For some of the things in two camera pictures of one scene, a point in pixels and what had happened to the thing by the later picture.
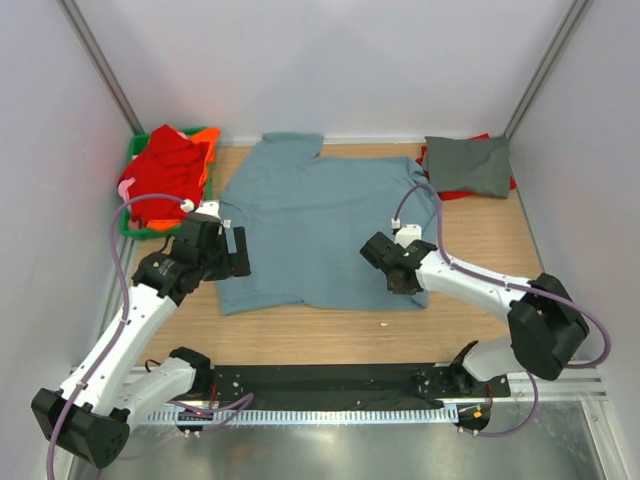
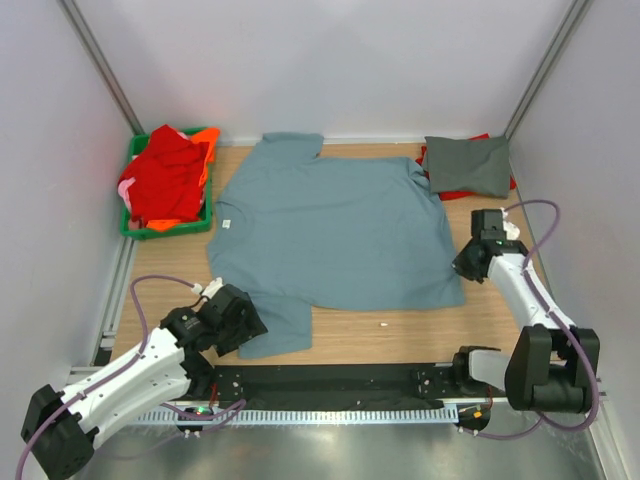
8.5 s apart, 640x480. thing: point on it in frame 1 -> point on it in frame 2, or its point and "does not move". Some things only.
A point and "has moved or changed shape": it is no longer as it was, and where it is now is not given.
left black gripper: (233, 264) -> (250, 326)
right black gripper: (408, 291) -> (459, 263)
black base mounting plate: (437, 384) does not move
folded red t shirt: (446, 196) does not move
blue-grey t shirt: (306, 218) has moved or changed shape
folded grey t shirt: (479, 165) does not move
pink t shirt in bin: (123, 190) does not move
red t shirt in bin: (170, 164) does not move
